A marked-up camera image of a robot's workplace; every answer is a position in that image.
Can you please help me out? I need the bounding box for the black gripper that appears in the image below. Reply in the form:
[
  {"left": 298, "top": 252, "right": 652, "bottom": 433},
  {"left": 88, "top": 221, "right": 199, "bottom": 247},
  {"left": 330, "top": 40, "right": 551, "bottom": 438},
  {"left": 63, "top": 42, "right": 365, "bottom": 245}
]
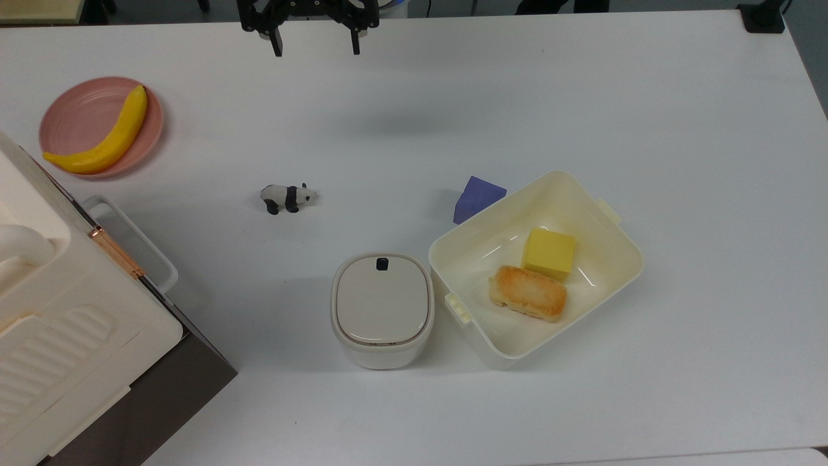
[{"left": 236, "top": 0, "right": 380, "bottom": 58}]

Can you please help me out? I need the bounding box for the wooden drawer with white handle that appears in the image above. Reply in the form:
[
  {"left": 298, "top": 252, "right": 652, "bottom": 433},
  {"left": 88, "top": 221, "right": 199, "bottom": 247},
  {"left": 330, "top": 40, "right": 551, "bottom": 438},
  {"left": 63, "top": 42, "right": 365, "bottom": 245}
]
[{"left": 81, "top": 194, "right": 180, "bottom": 305}]

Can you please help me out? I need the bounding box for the dark wooden drawer cabinet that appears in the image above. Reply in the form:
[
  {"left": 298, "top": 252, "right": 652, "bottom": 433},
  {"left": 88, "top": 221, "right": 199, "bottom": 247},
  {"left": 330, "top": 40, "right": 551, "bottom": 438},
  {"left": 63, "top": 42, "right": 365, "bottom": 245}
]
[{"left": 19, "top": 146, "right": 239, "bottom": 466}]

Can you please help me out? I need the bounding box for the panda figurine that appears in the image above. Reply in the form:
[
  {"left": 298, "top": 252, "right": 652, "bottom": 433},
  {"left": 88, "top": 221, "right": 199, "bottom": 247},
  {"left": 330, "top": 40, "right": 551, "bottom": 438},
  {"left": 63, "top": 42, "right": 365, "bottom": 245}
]
[{"left": 260, "top": 183, "right": 320, "bottom": 216}]

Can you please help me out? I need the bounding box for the purple cube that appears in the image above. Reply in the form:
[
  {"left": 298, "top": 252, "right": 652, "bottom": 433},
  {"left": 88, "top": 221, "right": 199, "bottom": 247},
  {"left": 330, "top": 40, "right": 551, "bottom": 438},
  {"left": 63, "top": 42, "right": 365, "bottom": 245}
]
[{"left": 453, "top": 175, "right": 508, "bottom": 226}]

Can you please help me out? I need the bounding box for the yellow banana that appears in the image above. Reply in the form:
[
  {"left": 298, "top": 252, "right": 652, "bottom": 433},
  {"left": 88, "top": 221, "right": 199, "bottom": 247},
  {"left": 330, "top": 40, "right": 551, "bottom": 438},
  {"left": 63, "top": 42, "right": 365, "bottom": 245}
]
[{"left": 43, "top": 85, "right": 149, "bottom": 175}]

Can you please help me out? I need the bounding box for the pink plate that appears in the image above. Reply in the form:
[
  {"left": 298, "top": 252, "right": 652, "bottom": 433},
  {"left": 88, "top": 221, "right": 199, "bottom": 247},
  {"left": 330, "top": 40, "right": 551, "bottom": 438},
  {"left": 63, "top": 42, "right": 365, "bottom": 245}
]
[{"left": 38, "top": 76, "right": 165, "bottom": 180}]

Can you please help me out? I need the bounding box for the cream plastic bin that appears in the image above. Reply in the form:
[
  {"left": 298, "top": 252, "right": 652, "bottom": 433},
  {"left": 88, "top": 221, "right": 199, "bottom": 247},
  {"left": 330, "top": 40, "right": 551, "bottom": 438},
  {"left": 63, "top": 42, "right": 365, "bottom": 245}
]
[{"left": 428, "top": 170, "right": 646, "bottom": 372}]

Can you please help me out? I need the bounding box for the white lidded container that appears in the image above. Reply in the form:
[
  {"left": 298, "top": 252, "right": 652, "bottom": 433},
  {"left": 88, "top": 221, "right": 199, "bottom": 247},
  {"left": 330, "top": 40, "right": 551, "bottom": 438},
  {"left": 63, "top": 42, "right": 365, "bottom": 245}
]
[{"left": 331, "top": 252, "right": 436, "bottom": 372}]

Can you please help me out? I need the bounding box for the light wooden furniture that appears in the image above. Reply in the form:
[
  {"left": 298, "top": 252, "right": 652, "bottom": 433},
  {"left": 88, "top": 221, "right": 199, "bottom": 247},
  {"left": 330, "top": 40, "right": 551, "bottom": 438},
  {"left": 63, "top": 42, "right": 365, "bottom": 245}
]
[{"left": 0, "top": 0, "right": 87, "bottom": 26}]

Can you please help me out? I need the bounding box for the copper latch strip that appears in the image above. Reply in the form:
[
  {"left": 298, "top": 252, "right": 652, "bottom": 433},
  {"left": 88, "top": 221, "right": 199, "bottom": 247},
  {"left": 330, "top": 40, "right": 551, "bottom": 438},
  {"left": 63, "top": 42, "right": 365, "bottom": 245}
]
[{"left": 87, "top": 226, "right": 145, "bottom": 280}]

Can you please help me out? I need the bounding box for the yellow block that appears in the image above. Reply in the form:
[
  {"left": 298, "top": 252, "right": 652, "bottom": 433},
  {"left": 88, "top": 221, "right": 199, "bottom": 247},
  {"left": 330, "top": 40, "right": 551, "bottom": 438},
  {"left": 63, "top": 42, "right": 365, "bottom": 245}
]
[{"left": 521, "top": 227, "right": 578, "bottom": 283}]

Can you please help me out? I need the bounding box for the toasted bread piece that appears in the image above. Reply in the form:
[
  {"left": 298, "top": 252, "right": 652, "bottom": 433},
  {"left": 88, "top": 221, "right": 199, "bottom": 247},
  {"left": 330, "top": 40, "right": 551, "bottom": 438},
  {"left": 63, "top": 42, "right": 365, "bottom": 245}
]
[{"left": 488, "top": 265, "right": 569, "bottom": 324}]

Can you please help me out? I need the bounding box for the black table clamp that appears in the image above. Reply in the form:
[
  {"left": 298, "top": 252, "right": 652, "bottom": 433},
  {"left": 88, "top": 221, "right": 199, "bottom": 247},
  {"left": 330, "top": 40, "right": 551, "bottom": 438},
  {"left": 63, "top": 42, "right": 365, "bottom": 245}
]
[{"left": 736, "top": 0, "right": 787, "bottom": 34}]

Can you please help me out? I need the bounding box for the cream storage box with handles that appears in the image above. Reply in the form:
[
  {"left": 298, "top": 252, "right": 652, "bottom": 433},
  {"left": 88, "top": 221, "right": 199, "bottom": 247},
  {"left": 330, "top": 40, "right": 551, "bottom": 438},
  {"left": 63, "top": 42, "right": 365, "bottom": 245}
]
[{"left": 0, "top": 132, "right": 184, "bottom": 466}]

